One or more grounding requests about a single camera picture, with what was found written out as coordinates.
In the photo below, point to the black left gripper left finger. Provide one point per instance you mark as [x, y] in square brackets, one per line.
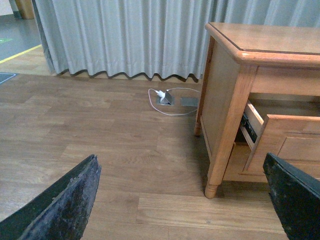
[62, 211]

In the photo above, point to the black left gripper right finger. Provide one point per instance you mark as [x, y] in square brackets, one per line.
[295, 196]

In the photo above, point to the wooden top drawer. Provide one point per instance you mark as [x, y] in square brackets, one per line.
[288, 129]

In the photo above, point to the wooden nightstand cabinet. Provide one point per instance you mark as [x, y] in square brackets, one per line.
[244, 62]

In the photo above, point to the closed metal floor socket cover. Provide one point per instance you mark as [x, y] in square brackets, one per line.
[189, 101]

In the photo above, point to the white plug in floor socket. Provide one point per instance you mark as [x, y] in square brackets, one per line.
[160, 93]

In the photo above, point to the open metal floor socket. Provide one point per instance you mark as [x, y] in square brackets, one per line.
[168, 100]

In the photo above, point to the grey pleated curtain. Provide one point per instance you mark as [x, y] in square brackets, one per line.
[151, 37]

